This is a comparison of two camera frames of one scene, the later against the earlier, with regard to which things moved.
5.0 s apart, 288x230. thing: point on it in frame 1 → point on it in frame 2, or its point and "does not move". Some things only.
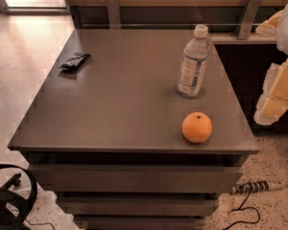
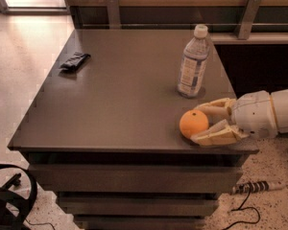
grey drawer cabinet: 108,138 does not move
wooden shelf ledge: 231,38 does not move
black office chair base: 1,218 does not move
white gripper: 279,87 → 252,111
